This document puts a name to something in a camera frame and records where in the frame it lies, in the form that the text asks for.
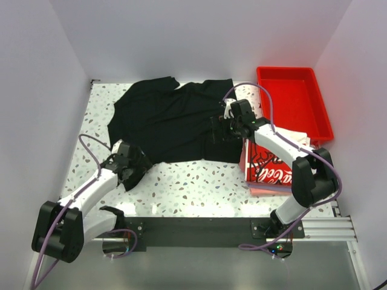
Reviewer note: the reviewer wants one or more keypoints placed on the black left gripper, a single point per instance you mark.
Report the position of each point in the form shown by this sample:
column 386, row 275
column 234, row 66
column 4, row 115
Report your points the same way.
column 143, row 164

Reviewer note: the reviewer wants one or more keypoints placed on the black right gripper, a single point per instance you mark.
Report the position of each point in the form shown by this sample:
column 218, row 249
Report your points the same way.
column 237, row 136

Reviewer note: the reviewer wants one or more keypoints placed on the black t-shirt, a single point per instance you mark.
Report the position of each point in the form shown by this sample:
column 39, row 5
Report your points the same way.
column 172, row 123

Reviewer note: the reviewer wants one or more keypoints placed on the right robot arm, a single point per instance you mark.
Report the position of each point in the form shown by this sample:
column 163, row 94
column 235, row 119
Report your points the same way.
column 314, row 177

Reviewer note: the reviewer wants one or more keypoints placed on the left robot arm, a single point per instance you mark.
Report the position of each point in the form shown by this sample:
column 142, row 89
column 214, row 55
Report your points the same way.
column 63, row 227

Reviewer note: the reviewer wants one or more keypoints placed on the folded red coca-cola t-shirt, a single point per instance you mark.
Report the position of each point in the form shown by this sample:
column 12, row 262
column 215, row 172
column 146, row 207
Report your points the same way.
column 261, row 166

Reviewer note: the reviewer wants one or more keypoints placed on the red plastic bin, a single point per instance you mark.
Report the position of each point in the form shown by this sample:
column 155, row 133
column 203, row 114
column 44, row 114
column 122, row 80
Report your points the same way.
column 297, row 101

